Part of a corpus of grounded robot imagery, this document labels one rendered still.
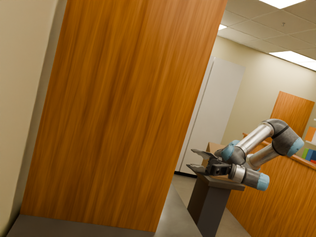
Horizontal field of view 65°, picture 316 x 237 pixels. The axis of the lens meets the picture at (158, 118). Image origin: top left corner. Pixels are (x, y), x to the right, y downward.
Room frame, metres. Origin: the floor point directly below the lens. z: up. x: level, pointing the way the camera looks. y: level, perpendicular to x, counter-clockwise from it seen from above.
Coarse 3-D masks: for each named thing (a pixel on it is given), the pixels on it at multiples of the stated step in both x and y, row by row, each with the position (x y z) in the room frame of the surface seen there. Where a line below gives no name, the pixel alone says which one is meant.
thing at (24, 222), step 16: (176, 192) 1.32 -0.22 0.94; (176, 208) 1.13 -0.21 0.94; (16, 224) 0.72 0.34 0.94; (32, 224) 0.74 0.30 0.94; (48, 224) 0.76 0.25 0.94; (64, 224) 0.78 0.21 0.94; (80, 224) 0.81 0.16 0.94; (96, 224) 0.83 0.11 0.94; (160, 224) 0.95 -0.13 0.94; (176, 224) 0.99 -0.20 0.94; (192, 224) 1.03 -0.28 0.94
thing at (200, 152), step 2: (192, 150) 1.12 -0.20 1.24; (194, 150) 1.12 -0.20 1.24; (196, 150) 1.12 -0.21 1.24; (198, 150) 1.12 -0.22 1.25; (200, 150) 1.11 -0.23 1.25; (202, 150) 1.12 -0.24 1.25; (194, 152) 1.12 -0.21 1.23; (196, 152) 1.12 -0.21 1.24; (198, 152) 1.11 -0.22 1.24; (200, 152) 1.11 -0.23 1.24; (202, 152) 1.11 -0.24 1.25; (198, 154) 1.11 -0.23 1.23; (200, 154) 1.11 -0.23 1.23; (202, 154) 1.11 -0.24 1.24; (204, 154) 1.11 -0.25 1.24; (206, 154) 1.11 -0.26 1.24; (202, 156) 1.11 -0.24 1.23; (204, 156) 1.11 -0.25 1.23; (206, 156) 1.10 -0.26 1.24; (208, 156) 1.10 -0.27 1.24; (204, 158) 1.11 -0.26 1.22; (206, 158) 1.10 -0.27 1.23; (208, 158) 1.10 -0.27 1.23
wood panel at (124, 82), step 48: (96, 0) 0.79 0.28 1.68; (144, 0) 0.82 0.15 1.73; (192, 0) 0.86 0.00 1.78; (96, 48) 0.80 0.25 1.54; (144, 48) 0.83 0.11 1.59; (192, 48) 0.87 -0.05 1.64; (48, 96) 0.77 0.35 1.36; (96, 96) 0.81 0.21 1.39; (144, 96) 0.84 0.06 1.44; (192, 96) 0.88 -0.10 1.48; (48, 144) 0.78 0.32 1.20; (96, 144) 0.81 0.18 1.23; (144, 144) 0.85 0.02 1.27; (48, 192) 0.79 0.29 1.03; (96, 192) 0.83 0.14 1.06; (144, 192) 0.87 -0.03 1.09
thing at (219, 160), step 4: (216, 156) 1.17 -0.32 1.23; (208, 160) 1.10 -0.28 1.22; (212, 160) 1.09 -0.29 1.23; (216, 160) 1.09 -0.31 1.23; (220, 160) 1.11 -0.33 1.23; (208, 164) 1.11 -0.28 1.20; (212, 164) 1.09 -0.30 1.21; (232, 164) 1.10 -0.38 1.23; (208, 168) 1.10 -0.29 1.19; (232, 168) 1.08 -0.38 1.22; (208, 172) 1.09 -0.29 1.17; (228, 172) 1.09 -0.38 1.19; (232, 172) 1.07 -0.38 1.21; (228, 176) 1.10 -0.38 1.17
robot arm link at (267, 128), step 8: (264, 120) 1.41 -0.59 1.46; (272, 120) 1.40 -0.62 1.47; (280, 120) 1.41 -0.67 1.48; (256, 128) 1.37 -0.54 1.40; (264, 128) 1.35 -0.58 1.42; (272, 128) 1.36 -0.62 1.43; (280, 128) 1.38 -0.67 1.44; (248, 136) 1.30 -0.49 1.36; (256, 136) 1.30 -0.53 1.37; (264, 136) 1.33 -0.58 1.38; (272, 136) 1.41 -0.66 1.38; (240, 144) 1.25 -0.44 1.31; (248, 144) 1.25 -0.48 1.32; (256, 144) 1.28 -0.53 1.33; (224, 152) 1.20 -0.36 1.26; (232, 152) 1.19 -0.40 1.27; (240, 152) 1.20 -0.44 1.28; (248, 152) 1.24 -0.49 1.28; (232, 160) 1.18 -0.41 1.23; (240, 160) 1.17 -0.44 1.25
